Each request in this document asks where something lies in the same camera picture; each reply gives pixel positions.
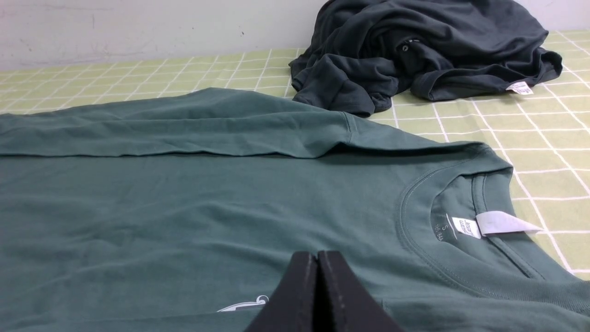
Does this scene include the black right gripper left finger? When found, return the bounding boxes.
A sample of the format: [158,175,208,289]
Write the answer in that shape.
[246,251,318,332]

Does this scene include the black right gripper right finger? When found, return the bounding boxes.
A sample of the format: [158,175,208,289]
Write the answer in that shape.
[317,251,403,332]

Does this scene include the green long-sleeved shirt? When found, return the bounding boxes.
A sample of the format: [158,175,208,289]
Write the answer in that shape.
[1,88,589,332]

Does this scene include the dark grey crumpled garment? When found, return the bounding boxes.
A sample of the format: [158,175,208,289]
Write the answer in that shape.
[289,0,563,117]

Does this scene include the green checkered tablecloth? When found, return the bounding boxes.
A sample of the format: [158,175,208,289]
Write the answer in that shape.
[0,30,590,279]

